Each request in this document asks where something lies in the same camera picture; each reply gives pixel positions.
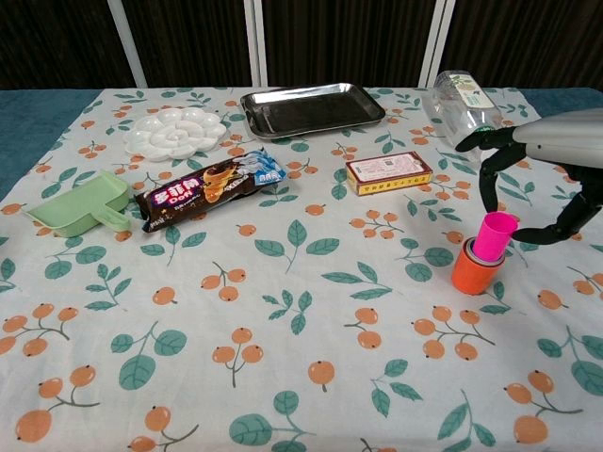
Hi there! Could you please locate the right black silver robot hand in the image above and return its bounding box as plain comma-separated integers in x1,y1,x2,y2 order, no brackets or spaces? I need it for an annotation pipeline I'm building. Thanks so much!
454,106,603,246

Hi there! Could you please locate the pink plastic cup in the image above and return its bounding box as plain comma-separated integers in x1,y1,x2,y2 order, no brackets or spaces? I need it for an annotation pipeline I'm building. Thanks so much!
473,211,519,263

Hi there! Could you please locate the dark blue plastic cup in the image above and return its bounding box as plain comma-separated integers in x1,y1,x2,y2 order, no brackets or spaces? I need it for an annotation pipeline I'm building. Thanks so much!
464,238,505,268

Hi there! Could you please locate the dark slatted partition panel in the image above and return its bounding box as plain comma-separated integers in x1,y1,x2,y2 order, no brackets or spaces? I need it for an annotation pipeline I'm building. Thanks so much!
122,0,259,89
440,0,603,90
0,0,136,90
261,0,437,88

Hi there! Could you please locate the clear plastic bottle white cap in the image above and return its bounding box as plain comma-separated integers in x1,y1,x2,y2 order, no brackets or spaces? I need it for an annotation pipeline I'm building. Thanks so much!
421,69,509,151

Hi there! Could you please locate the orange plastic cup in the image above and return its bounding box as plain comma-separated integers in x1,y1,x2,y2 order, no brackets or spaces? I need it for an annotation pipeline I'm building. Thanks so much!
450,237,508,297

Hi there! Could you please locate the small pink yellow cardboard box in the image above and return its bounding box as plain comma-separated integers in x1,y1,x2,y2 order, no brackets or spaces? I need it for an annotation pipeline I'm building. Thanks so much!
345,151,434,198

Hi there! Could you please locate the rectangular stainless steel tray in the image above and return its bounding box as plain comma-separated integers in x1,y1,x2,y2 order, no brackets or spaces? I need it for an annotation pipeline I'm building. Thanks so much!
238,83,387,141

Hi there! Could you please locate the brown chocolate snack packet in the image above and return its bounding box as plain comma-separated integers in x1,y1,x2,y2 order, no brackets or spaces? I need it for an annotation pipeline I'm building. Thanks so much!
134,146,287,234

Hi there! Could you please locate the floral leaf print tablecloth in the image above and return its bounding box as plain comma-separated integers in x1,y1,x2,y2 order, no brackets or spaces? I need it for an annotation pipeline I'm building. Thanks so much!
0,87,603,452

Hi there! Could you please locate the white flower-shaped paint palette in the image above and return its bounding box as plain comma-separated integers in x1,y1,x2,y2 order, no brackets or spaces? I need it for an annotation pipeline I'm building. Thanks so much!
122,106,227,163

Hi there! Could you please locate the light green plastic scoop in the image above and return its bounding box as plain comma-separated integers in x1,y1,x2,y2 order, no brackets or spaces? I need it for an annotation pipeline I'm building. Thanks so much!
24,170,133,238

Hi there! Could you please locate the white partition frame post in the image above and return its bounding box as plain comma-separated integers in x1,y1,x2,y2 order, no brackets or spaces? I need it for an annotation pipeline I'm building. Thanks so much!
106,0,148,89
417,0,459,88
242,0,269,88

